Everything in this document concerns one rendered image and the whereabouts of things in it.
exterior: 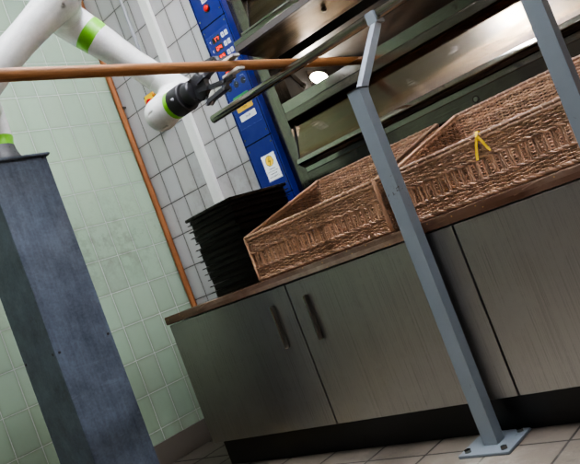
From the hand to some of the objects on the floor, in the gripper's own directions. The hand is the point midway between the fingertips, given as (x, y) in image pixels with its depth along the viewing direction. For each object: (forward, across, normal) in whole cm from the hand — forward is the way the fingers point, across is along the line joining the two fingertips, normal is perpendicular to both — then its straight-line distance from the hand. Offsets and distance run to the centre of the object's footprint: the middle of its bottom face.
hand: (231, 65), depth 204 cm
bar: (+29, +120, -8) cm, 123 cm away
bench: (+46, +120, -29) cm, 131 cm away
